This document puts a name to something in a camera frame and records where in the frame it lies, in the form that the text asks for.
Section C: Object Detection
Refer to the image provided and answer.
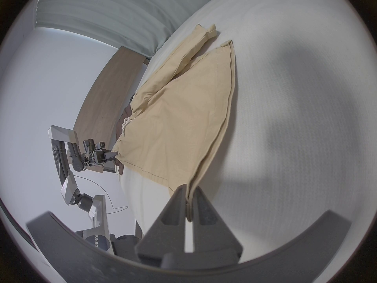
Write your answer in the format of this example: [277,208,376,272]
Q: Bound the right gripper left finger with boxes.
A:
[135,184,189,269]

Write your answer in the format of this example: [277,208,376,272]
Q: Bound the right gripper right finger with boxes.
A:
[193,186,244,268]

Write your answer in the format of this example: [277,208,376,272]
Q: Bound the tan shorts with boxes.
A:
[114,23,237,223]

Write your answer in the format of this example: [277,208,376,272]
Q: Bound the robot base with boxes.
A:
[75,195,143,257]

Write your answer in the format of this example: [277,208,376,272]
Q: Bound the bed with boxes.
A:
[72,0,372,259]

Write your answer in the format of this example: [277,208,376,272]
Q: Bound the brown garment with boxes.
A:
[116,103,134,168]

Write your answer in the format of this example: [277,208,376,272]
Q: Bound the pale green curtain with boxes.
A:
[35,0,245,59]

